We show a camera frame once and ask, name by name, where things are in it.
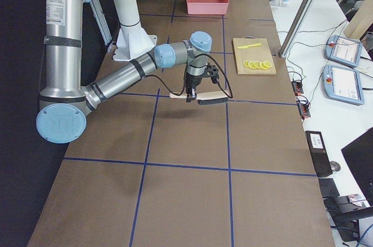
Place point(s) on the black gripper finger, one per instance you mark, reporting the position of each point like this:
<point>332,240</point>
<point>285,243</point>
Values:
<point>187,94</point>
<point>193,94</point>

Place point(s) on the black box with label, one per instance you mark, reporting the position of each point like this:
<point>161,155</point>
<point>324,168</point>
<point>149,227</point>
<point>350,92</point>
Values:
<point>318,153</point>

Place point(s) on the yellow plastic knife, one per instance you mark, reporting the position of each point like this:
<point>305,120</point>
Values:
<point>249,46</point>

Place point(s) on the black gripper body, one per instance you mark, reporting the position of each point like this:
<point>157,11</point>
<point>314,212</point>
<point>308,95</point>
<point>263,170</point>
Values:
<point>192,80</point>

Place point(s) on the teach pendant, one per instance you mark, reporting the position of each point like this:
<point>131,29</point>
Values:
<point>343,50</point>
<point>342,84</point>

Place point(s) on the near orange connector block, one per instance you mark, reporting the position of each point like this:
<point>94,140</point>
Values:
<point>304,106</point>

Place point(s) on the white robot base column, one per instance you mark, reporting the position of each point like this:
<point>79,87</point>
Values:
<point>133,41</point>

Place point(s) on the pink plastic bin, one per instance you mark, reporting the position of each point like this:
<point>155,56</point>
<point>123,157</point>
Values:
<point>207,7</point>

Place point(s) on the black monitor stand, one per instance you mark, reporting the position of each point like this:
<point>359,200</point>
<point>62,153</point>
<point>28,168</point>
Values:
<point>346,216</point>

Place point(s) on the black monitor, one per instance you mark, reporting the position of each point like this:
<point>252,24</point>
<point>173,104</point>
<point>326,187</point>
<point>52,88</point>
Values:
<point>358,156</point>

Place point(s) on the far orange connector block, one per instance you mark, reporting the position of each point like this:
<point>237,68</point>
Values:
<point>297,87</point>

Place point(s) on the orange connector block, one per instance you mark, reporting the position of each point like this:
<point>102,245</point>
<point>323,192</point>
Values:
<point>297,87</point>
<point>304,106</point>

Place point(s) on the aluminium frame post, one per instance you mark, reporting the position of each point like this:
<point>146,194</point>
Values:
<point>295,27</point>

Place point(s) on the beige hand brush black bristles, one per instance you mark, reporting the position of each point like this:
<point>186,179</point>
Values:
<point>206,98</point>

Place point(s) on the wooden cutting board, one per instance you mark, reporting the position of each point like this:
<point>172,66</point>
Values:
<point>260,54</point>

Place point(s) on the near teach pendant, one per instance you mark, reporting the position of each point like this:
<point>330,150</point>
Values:
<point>342,84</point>

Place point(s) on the far teach pendant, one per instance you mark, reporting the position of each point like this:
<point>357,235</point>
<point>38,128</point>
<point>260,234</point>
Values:
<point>343,50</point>

